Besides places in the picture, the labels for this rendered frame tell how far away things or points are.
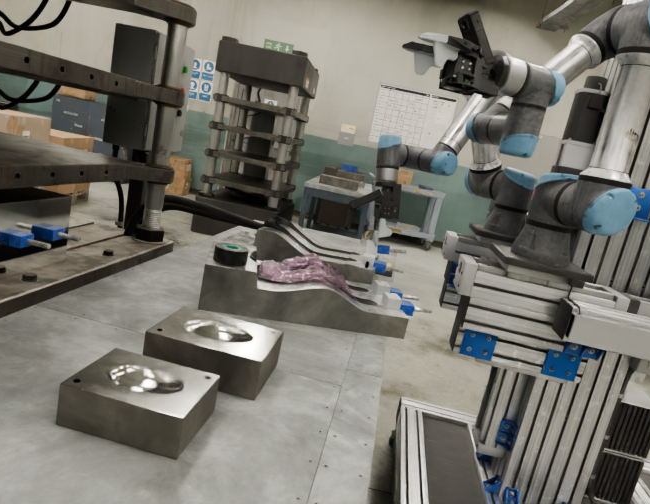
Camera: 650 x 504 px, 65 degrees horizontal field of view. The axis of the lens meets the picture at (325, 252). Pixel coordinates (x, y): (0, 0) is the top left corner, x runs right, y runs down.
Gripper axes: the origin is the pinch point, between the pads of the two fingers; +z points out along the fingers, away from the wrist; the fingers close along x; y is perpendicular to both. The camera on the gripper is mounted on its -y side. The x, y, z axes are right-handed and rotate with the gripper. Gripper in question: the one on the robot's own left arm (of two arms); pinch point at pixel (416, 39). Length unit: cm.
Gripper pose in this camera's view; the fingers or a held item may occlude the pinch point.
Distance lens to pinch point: 111.4
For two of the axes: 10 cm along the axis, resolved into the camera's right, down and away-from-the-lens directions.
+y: -1.6, 9.8, 0.8
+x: -3.1, -1.2, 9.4
